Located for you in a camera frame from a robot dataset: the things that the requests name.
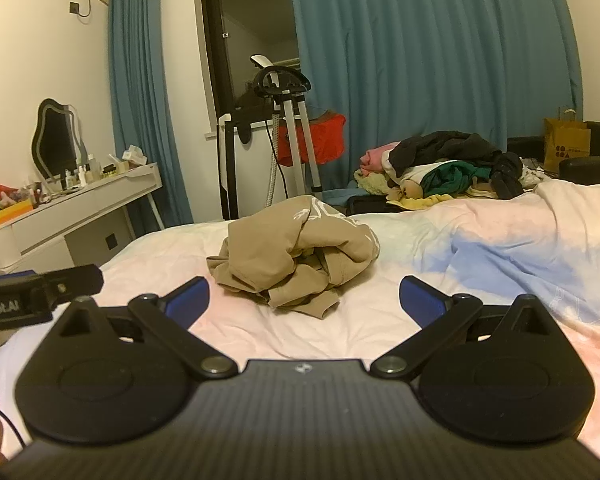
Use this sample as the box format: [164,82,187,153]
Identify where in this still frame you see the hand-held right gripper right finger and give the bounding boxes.
[370,275,565,379]

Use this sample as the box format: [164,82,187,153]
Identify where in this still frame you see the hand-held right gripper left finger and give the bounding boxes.
[55,276,240,380]

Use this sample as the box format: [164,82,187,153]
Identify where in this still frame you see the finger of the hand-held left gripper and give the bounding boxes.
[39,264,105,308]

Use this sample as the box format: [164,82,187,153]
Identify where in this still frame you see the beige clothes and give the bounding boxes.
[206,195,381,321]

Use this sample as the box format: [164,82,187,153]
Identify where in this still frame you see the white vanity desk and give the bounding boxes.
[0,161,165,281]

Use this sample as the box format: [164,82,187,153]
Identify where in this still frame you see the pastel bed blanket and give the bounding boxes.
[0,179,600,461]

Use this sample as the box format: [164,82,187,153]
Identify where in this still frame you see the orange tray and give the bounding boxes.
[0,197,35,227]

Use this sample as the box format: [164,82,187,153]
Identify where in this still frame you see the yellow cloth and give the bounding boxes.
[387,194,473,211]

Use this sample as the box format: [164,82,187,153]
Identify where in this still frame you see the black suitcase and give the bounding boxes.
[346,195,403,215]

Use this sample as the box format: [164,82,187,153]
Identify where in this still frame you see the row of cosmetic bottles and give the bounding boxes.
[60,152,127,194]

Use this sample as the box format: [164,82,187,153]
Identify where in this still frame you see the green garment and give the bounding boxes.
[420,161,486,197]

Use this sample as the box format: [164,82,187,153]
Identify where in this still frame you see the pale green cloth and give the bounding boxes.
[354,169,398,196]

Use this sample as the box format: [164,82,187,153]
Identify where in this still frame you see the tissue box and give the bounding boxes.
[122,145,149,167]

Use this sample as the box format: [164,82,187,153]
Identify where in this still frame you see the wavy vanity mirror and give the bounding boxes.
[31,98,89,184]

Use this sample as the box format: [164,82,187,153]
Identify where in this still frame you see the pink garment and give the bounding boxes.
[359,142,403,176]

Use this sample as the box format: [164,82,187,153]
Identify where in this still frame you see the black garment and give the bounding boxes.
[386,131,525,200]

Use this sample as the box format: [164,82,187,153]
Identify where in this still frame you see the white patterned cloth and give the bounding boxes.
[519,157,551,190]

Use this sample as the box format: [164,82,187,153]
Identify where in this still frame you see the red cloth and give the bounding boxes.
[307,112,348,165]

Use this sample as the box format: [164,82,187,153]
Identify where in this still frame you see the garment steamer stand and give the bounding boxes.
[235,54,326,208]

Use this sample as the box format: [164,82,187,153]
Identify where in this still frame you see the narrow blue curtain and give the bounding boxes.
[107,0,195,233]

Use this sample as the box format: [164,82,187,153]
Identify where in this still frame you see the yellow paper bag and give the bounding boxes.
[544,106,592,173]

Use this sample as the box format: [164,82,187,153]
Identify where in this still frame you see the wide blue curtain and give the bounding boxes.
[286,0,585,196]

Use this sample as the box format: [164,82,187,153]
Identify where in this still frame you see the dark balcony door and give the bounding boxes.
[200,0,301,121]

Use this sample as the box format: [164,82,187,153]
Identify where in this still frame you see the black cable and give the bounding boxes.
[0,409,27,448]

